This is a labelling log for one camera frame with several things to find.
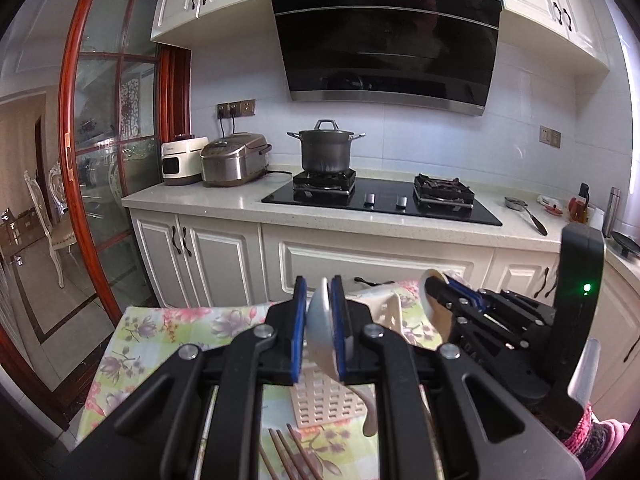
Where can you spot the metal ladle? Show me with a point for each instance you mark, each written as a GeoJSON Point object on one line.
{"type": "Point", "coordinates": [515, 203]}

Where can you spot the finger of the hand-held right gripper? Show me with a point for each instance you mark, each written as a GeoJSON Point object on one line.
{"type": "Point", "coordinates": [445, 301]}
{"type": "Point", "coordinates": [470, 292]}

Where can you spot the bronze wall switch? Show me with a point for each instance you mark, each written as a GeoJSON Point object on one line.
{"type": "Point", "coordinates": [550, 136]}

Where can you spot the white carved dining chair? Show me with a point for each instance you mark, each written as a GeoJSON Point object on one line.
{"type": "Point", "coordinates": [60, 230]}

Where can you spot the floral tablecloth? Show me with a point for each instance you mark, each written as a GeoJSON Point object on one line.
{"type": "Point", "coordinates": [150, 330]}

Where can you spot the oil bottle with black cap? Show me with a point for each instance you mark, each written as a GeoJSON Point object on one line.
{"type": "Point", "coordinates": [579, 210]}

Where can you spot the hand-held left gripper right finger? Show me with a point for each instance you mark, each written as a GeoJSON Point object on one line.
{"type": "Point", "coordinates": [339, 332]}

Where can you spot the silver thermos flask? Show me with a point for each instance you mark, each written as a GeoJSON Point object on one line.
{"type": "Point", "coordinates": [611, 210]}

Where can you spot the brown wooden sideboard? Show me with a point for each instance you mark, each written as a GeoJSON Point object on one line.
{"type": "Point", "coordinates": [15, 235]}

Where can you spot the bronze wall outlet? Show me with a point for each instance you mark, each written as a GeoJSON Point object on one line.
{"type": "Point", "coordinates": [249, 107]}
{"type": "Point", "coordinates": [222, 108]}
{"type": "Point", "coordinates": [235, 107]}

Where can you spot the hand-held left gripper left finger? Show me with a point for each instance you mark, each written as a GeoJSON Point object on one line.
{"type": "Point", "coordinates": [299, 332]}

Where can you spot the black range hood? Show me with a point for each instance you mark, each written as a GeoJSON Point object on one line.
{"type": "Point", "coordinates": [385, 35]}

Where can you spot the black glass gas stove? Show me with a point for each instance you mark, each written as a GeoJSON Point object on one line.
{"type": "Point", "coordinates": [385, 205]}

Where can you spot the white countertop appliance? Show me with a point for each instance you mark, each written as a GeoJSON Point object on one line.
{"type": "Point", "coordinates": [182, 160]}

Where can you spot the white lower kitchen cabinet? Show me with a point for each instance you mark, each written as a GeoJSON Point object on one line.
{"type": "Point", "coordinates": [225, 260]}

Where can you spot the black pan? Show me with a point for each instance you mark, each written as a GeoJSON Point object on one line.
{"type": "Point", "coordinates": [627, 245]}

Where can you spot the small white dish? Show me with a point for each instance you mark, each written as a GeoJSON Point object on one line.
{"type": "Point", "coordinates": [550, 206]}

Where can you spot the brown wooden chopstick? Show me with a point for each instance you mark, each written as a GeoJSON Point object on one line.
{"type": "Point", "coordinates": [266, 465]}
{"type": "Point", "coordinates": [305, 452]}
{"type": "Point", "coordinates": [282, 455]}
{"type": "Point", "coordinates": [290, 452]}

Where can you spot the red wooden glass door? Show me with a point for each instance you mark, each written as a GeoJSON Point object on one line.
{"type": "Point", "coordinates": [70, 110]}

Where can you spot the cream perforated utensil basket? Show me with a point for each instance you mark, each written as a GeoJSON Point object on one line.
{"type": "Point", "coordinates": [325, 402]}

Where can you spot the dark grey lidded stockpot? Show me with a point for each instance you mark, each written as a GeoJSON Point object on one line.
{"type": "Point", "coordinates": [325, 152]}

